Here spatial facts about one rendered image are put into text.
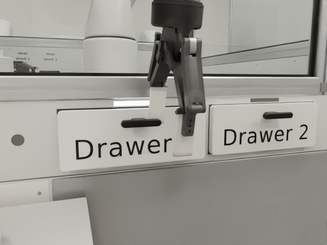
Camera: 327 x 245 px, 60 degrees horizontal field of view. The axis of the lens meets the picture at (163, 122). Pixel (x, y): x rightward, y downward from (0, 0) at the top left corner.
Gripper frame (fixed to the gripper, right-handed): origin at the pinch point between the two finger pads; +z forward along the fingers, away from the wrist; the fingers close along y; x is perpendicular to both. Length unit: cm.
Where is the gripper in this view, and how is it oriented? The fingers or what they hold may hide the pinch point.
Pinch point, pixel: (168, 131)
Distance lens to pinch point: 47.4
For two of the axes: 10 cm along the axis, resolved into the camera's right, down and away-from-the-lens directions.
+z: -0.7, 9.4, 3.4
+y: -3.0, -3.4, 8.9
